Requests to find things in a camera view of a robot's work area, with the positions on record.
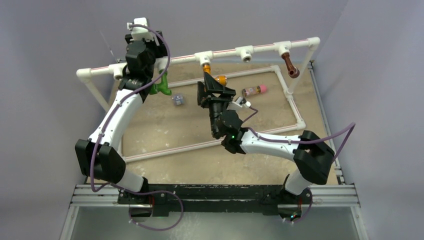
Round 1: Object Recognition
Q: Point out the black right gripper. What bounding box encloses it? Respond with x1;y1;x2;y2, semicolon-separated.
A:
196;73;236;137

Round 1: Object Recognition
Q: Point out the orange water faucet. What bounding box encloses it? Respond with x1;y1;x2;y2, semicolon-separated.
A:
202;63;228;87

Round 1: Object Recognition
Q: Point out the white PVC pipe frame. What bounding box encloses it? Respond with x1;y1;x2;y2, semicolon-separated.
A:
76;36;321;154

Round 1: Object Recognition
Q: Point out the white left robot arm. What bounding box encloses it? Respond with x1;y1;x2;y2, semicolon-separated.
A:
74;31;171;205

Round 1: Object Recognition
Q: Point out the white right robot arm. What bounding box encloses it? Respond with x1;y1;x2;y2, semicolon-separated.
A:
197;72;336;204

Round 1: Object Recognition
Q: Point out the green water faucet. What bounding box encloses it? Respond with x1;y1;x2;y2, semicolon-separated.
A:
149;70;172;96

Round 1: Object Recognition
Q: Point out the brown water faucet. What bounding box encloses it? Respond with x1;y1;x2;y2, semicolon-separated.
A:
281;52;300;79

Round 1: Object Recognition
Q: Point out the small grey blue box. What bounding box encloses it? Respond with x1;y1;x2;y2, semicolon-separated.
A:
171;93;185;106

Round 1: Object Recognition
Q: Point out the pink capped small bottle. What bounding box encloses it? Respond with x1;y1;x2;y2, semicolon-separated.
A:
241;84;267;98

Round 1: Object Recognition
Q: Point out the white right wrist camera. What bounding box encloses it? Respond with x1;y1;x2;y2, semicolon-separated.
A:
226;96;251;112

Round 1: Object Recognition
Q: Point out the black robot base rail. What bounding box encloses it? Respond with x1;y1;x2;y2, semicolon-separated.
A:
117;183;312;218

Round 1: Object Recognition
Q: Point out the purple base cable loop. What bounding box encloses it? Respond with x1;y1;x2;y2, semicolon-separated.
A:
128;193;185;232

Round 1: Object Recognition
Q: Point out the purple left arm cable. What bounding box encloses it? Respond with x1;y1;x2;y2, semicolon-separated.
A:
89;23;171;194

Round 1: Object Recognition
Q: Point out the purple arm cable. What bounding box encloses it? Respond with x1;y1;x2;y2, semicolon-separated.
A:
241;105;357;163
89;23;171;194

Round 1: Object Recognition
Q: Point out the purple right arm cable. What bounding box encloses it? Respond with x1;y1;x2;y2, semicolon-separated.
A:
241;105;357;163

